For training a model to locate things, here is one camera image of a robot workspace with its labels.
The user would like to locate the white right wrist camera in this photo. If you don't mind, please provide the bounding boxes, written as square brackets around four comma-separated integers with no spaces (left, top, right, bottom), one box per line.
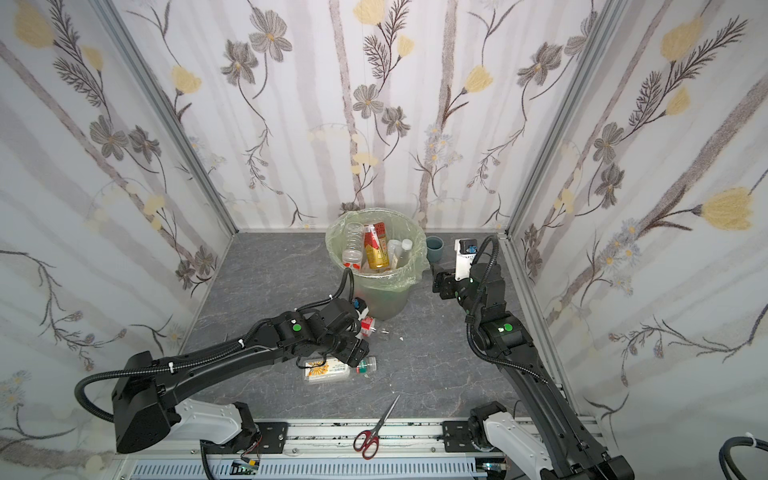
[454,238,478,281]

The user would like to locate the small yellow cap bottle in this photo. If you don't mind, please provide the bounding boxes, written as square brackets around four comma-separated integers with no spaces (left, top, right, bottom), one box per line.
[360,316,390,337]

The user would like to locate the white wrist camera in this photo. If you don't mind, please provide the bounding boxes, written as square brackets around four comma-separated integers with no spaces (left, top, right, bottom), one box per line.
[454,238,478,281]
[352,297,369,319]

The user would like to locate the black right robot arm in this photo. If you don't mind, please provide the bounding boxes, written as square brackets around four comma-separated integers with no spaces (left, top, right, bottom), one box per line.
[432,236,635,479]

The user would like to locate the clear bottle red white label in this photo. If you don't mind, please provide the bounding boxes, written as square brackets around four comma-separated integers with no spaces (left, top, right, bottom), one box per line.
[341,222,365,270]

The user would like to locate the clear square bottle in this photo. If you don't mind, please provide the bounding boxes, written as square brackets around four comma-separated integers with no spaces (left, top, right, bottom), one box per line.
[398,239,413,268]

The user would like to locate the teal cup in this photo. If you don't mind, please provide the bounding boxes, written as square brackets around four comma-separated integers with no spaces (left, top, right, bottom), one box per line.
[426,236,445,264]

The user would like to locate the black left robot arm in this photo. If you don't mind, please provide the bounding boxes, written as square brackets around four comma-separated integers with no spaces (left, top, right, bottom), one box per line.
[74,269,369,454]

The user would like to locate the black cable far right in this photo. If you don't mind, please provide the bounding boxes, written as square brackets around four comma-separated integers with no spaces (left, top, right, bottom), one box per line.
[718,433,768,480]

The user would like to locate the red cap white bottle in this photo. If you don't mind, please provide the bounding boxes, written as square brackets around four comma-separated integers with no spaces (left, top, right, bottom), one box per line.
[387,239,402,270]

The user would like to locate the green mesh waste bin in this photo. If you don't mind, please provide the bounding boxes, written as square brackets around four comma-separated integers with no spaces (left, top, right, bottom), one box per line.
[327,208,428,321]

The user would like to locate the yellow tea bottle red label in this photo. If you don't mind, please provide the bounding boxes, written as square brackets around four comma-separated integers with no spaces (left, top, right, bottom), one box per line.
[363,222,390,271]

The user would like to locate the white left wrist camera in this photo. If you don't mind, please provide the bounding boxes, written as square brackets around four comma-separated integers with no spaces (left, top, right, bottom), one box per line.
[352,297,369,319]

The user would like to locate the green plastic bin liner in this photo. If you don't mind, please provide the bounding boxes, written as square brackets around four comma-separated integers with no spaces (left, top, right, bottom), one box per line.
[325,208,429,296]

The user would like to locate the sunflower label bottle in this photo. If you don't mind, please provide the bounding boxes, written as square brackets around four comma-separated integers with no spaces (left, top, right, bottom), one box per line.
[302,357,377,384]

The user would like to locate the aluminium rail base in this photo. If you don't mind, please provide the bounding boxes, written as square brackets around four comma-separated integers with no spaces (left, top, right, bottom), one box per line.
[104,412,556,479]

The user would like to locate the red handled scissors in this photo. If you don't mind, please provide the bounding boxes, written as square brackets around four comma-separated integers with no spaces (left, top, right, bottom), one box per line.
[353,395,400,460]

